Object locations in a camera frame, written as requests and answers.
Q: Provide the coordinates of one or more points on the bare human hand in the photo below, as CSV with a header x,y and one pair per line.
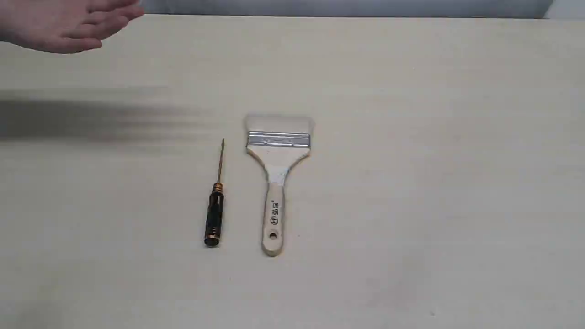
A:
x,y
64,26

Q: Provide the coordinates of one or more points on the wooden flat paint brush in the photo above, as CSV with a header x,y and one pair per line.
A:
x,y
278,143

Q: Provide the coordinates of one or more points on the black gold precision screwdriver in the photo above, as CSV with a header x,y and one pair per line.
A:
x,y
213,227

